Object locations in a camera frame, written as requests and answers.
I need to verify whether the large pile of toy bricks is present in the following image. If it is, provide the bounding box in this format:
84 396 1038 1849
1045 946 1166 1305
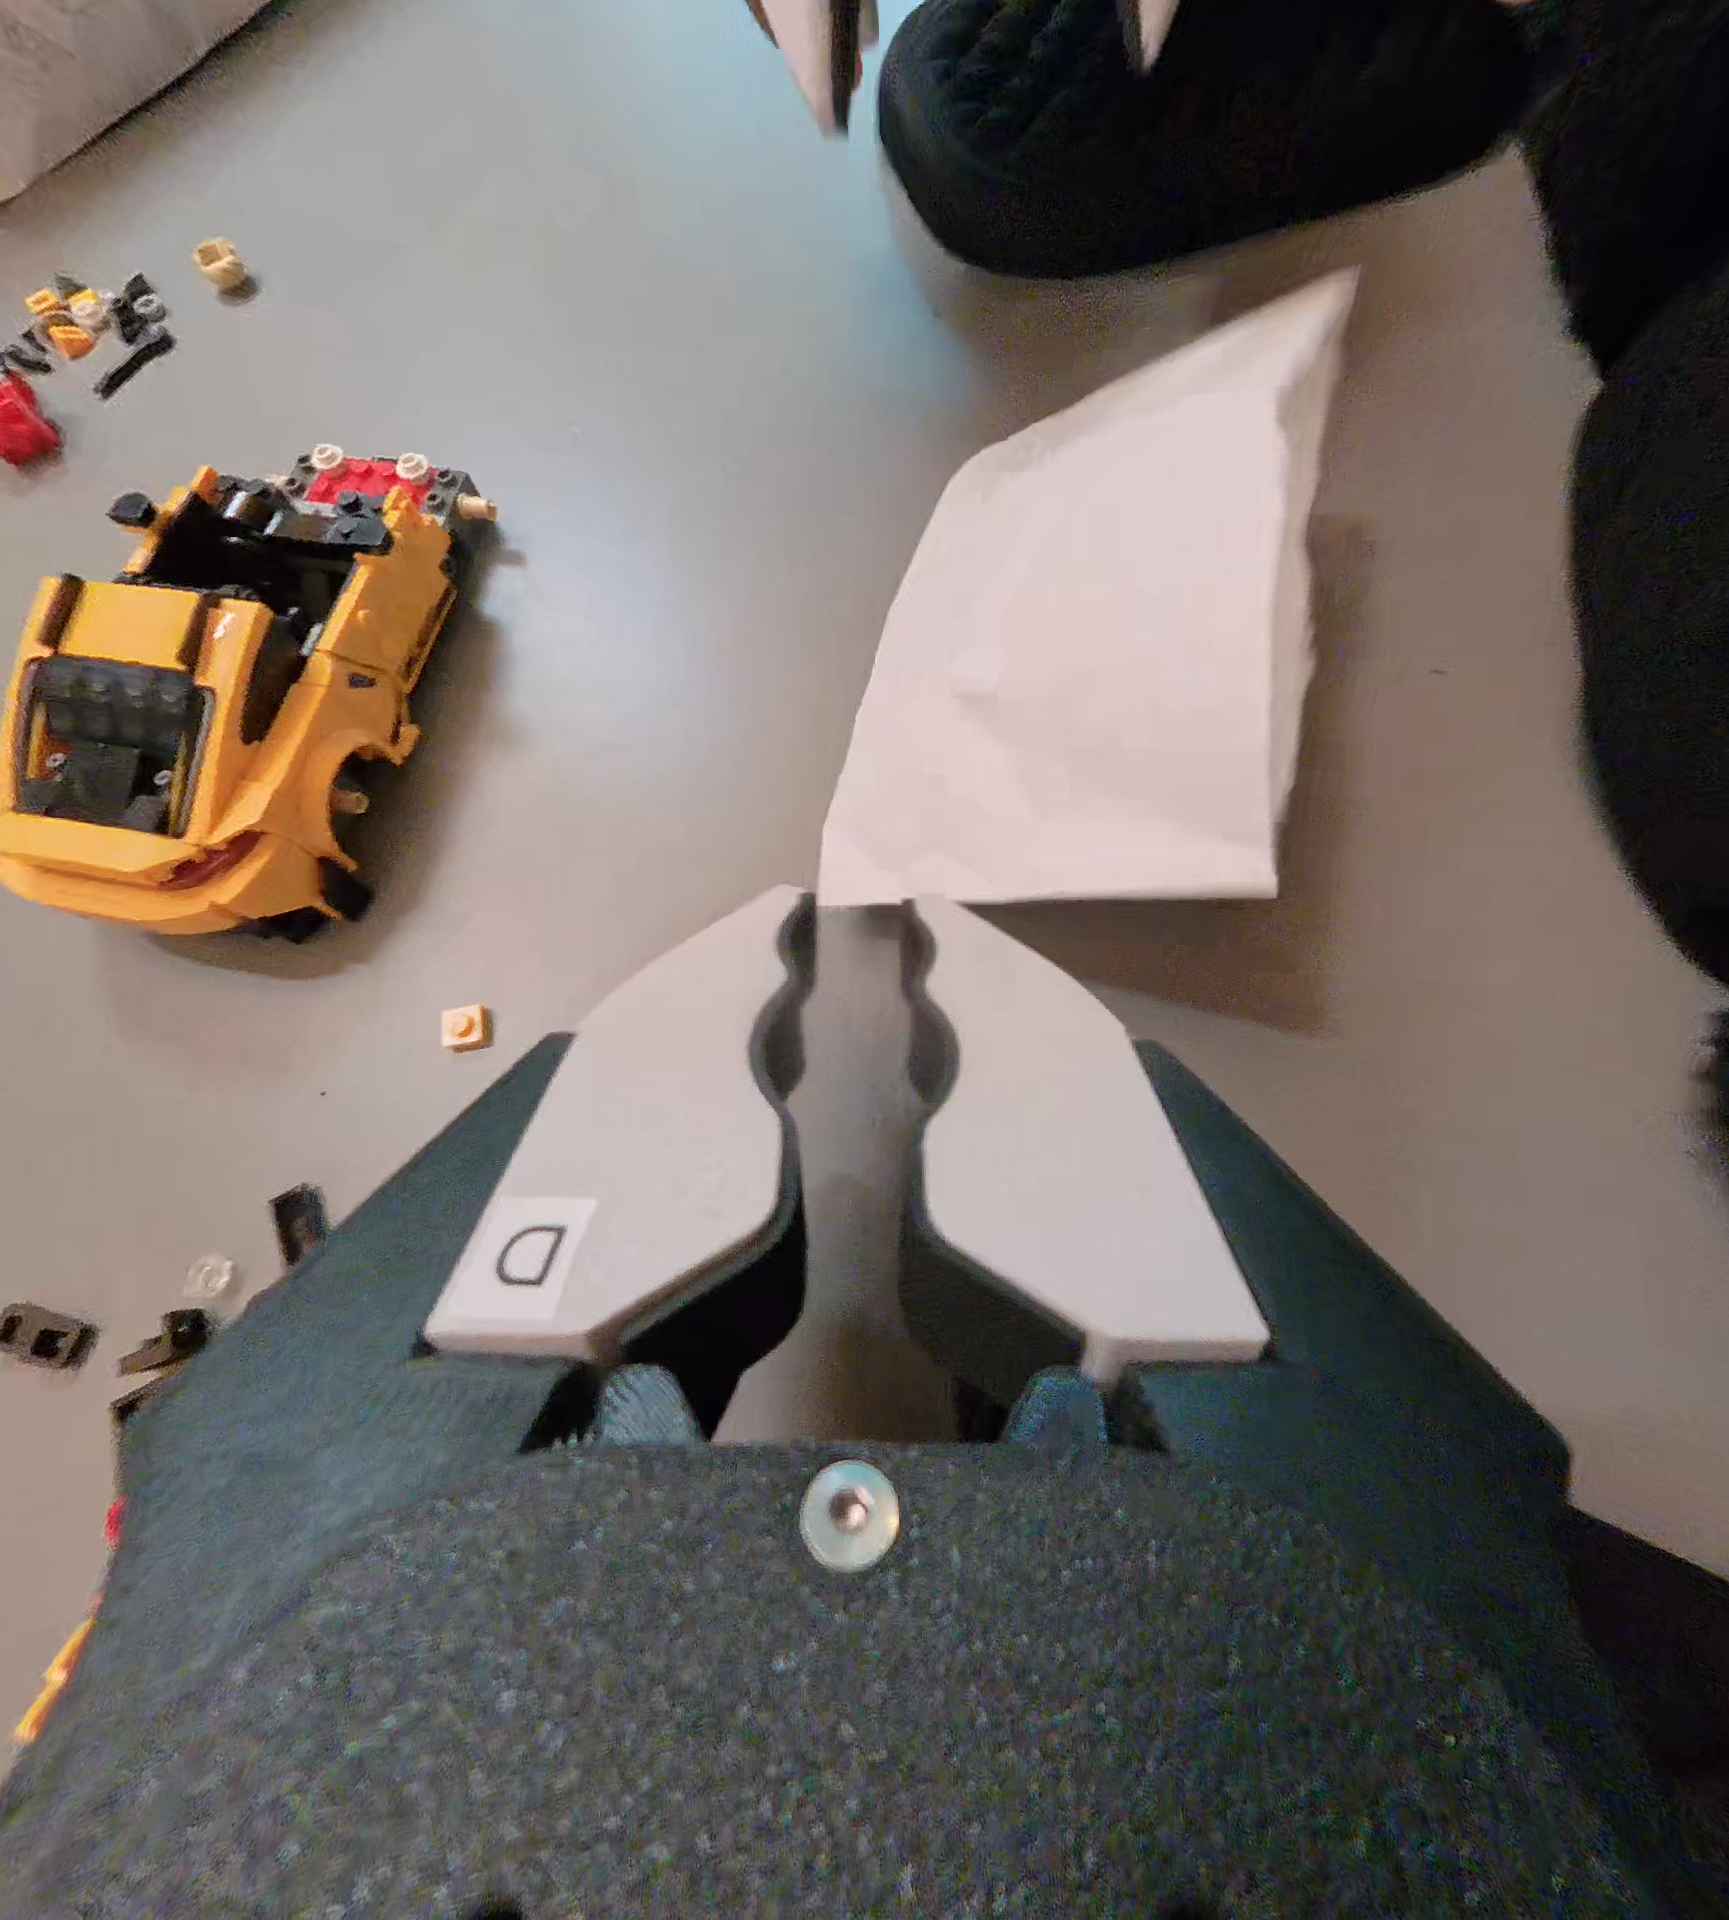
0 1182 340 1746

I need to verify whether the yellow toy brick car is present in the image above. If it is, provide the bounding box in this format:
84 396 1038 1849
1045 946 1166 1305
0 442 500 944

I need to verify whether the person's dark clothing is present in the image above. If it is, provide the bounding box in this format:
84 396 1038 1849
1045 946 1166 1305
877 0 1729 1255

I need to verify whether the torn white paper bag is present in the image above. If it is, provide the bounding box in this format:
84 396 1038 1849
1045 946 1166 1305
817 267 1365 911

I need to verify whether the full white paper bag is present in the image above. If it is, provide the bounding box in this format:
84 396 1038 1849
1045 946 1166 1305
0 0 272 229

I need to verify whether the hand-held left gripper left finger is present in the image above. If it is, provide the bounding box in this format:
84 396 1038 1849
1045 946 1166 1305
418 883 819 1429

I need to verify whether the red toy minifigure body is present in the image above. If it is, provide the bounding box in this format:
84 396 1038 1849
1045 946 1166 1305
0 361 63 469

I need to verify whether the small group of toy bricks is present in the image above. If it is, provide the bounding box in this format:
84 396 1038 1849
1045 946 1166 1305
0 270 172 411

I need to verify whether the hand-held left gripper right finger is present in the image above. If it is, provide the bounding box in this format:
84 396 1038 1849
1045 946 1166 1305
895 894 1274 1429

